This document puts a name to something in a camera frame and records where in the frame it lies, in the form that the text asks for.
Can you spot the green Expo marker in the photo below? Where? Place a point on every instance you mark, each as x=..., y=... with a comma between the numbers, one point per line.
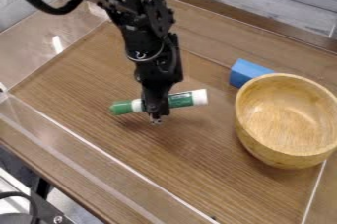
x=177, y=100

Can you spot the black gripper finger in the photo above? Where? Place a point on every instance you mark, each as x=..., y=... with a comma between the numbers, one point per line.
x=156, y=103

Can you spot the black metal stand base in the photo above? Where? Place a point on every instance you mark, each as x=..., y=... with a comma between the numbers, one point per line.
x=19, y=210

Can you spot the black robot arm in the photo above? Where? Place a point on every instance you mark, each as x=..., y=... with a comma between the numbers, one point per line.
x=144, y=22

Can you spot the clear acrylic tray wall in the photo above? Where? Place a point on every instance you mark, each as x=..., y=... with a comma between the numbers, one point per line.
x=177, y=173

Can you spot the brown wooden bowl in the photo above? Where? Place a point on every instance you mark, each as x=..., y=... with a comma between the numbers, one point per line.
x=285, y=118

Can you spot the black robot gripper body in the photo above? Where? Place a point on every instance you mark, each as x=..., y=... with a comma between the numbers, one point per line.
x=157, y=59

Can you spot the blue foam block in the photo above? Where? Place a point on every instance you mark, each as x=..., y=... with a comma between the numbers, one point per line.
x=244, y=71

